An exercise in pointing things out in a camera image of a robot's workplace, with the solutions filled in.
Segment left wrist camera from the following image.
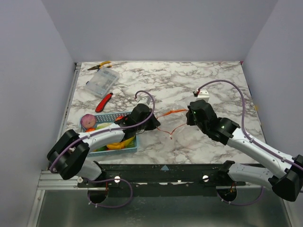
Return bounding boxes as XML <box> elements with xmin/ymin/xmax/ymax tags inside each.
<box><xmin>137</xmin><ymin>96</ymin><xmax>153</xmax><ymax>106</ymax></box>

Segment clear zip top bag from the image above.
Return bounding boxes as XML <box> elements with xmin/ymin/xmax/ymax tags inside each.
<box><xmin>155</xmin><ymin>101</ymin><xmax>200</xmax><ymax>143</ymax></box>

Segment red apple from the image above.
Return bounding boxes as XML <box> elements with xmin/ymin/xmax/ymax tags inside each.
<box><xmin>115</xmin><ymin>116</ymin><xmax>124</xmax><ymax>121</ymax></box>

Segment green white cabbage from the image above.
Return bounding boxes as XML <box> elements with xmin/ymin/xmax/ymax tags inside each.
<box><xmin>95</xmin><ymin>122</ymin><xmax>113</xmax><ymax>130</ymax></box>

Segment red utility knife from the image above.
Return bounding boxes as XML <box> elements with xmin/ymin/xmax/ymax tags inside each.
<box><xmin>95</xmin><ymin>92</ymin><xmax>113</xmax><ymax>113</ymax></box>

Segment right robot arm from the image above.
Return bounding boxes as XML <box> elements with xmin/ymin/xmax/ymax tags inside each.
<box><xmin>186</xmin><ymin>100</ymin><xmax>303</xmax><ymax>202</ymax></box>

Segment purple onion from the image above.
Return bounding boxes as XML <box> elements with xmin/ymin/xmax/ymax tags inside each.
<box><xmin>80</xmin><ymin>114</ymin><xmax>97</xmax><ymax>129</ymax></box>

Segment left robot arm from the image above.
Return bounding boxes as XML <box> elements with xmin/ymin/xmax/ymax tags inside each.
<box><xmin>47</xmin><ymin>104</ymin><xmax>160</xmax><ymax>187</ymax></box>

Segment green chili pepper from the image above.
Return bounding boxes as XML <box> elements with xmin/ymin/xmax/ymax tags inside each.
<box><xmin>95</xmin><ymin>146</ymin><xmax>108</xmax><ymax>152</ymax></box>

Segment blue plastic basket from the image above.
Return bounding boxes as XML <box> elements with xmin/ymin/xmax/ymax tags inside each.
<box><xmin>79</xmin><ymin>112</ymin><xmax>138</xmax><ymax>157</ymax></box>

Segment yellow handled pliers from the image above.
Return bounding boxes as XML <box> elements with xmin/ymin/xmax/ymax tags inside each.
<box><xmin>88</xmin><ymin>61</ymin><xmax>112</xmax><ymax>71</ymax></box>

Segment yellow mango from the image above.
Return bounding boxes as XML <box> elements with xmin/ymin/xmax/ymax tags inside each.
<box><xmin>120</xmin><ymin>136</ymin><xmax>135</xmax><ymax>148</ymax></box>

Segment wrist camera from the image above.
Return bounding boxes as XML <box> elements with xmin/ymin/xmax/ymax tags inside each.
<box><xmin>137</xmin><ymin>96</ymin><xmax>153</xmax><ymax>106</ymax></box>
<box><xmin>193</xmin><ymin>89</ymin><xmax>210</xmax><ymax>102</ymax></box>

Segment yellow bell pepper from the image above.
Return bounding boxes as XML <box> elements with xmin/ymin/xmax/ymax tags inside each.
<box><xmin>107</xmin><ymin>142</ymin><xmax>125</xmax><ymax>150</ymax></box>

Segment clear plastic screw box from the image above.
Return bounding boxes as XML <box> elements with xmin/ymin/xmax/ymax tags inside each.
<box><xmin>84</xmin><ymin>67</ymin><xmax>120</xmax><ymax>98</ymax></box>

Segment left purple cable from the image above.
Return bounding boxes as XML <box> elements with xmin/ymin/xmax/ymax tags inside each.
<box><xmin>48</xmin><ymin>90</ymin><xmax>156</xmax><ymax>209</ymax></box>

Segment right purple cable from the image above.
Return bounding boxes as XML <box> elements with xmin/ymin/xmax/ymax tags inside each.
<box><xmin>194</xmin><ymin>79</ymin><xmax>303</xmax><ymax>206</ymax></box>

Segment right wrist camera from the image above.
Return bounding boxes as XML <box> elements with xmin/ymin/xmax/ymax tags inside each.
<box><xmin>193</xmin><ymin>89</ymin><xmax>210</xmax><ymax>102</ymax></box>

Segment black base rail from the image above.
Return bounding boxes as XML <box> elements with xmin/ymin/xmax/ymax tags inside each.
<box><xmin>78</xmin><ymin>161</ymin><xmax>234</xmax><ymax>197</ymax></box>

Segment purple cable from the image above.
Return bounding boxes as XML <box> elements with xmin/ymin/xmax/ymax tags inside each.
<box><xmin>48</xmin><ymin>90</ymin><xmax>156</xmax><ymax>209</ymax></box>
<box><xmin>194</xmin><ymin>79</ymin><xmax>303</xmax><ymax>206</ymax></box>

